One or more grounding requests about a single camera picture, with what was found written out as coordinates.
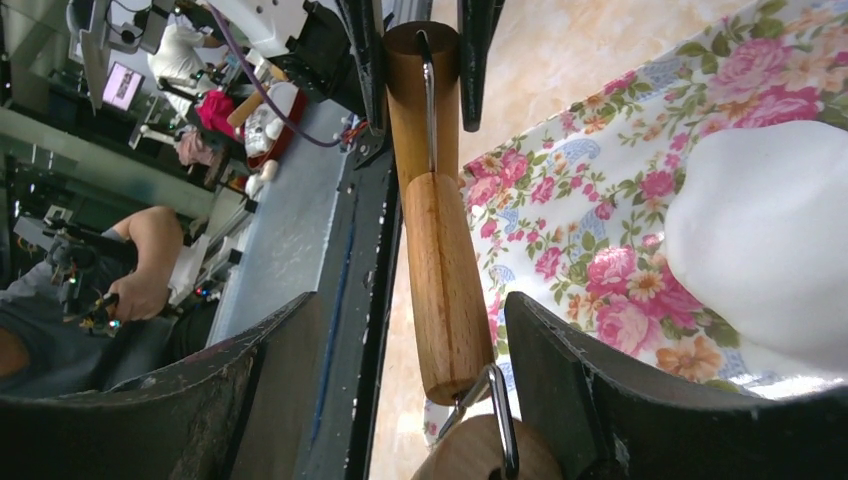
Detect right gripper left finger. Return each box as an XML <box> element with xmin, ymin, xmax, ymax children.
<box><xmin>1</xmin><ymin>292</ymin><xmax>318</xmax><ymax>479</ymax></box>

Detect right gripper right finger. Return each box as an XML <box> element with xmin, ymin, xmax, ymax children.
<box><xmin>505</xmin><ymin>292</ymin><xmax>847</xmax><ymax>479</ymax></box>

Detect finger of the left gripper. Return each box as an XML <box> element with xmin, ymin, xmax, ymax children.
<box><xmin>457</xmin><ymin>0</ymin><xmax>505</xmax><ymax>132</ymax></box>
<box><xmin>336</xmin><ymin>0</ymin><xmax>387</xmax><ymax>133</ymax></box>

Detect wooden double-ended rolling pin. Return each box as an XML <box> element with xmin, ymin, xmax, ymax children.
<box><xmin>383</xmin><ymin>21</ymin><xmax>561</xmax><ymax>479</ymax></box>

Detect white dough piece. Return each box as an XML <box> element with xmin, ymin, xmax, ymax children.
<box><xmin>664</xmin><ymin>120</ymin><xmax>847</xmax><ymax>376</ymax></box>

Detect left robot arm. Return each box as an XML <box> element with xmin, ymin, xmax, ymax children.
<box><xmin>212</xmin><ymin>1</ymin><xmax>504</xmax><ymax>132</ymax></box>

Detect seated person in background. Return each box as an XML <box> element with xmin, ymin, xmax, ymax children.
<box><xmin>1</xmin><ymin>206</ymin><xmax>218</xmax><ymax>399</ymax></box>

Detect red and white toy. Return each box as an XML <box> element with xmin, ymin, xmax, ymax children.
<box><xmin>241</xmin><ymin>82</ymin><xmax>308</xmax><ymax>198</ymax></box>

